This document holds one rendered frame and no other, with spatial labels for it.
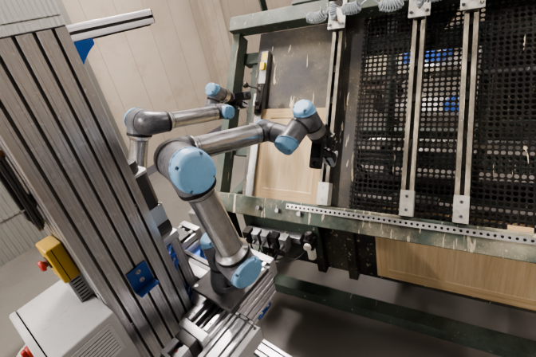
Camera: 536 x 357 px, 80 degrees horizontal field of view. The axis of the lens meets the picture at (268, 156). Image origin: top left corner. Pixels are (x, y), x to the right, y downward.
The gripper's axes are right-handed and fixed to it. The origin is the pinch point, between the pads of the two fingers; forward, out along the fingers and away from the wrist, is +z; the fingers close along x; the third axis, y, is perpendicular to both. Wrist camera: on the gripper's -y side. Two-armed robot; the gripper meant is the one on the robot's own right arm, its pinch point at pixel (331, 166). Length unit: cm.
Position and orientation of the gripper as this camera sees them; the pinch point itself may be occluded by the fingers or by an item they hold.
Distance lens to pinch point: 135.9
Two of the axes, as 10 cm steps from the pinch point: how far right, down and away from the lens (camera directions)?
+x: -7.8, -1.4, 6.2
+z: 4.5, 5.6, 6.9
